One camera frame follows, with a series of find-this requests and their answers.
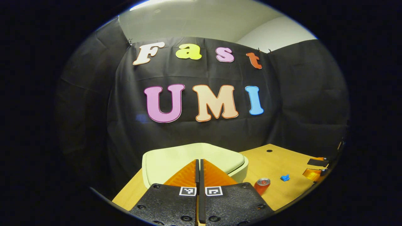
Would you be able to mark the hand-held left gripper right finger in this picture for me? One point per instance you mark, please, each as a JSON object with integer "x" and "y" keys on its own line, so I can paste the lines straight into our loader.
{"x": 232, "y": 204}

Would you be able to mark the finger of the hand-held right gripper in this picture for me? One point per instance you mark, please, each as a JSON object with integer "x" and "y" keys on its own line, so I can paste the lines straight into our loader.
{"x": 312, "y": 174}
{"x": 317, "y": 162}

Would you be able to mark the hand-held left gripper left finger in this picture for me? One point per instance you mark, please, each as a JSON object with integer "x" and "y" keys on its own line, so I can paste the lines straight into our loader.
{"x": 166, "y": 204}

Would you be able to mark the blue paper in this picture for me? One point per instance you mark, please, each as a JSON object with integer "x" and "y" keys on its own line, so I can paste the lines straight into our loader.
{"x": 285, "y": 178}

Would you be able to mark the red pop can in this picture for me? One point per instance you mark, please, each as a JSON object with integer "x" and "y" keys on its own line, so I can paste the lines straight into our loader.
{"x": 261, "y": 188}

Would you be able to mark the green desktop garbage bin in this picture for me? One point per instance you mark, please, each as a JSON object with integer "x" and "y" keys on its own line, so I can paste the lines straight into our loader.
{"x": 176, "y": 157}

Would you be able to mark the ceiling light panel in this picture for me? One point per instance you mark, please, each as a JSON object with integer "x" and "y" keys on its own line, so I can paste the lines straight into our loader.
{"x": 147, "y": 3}

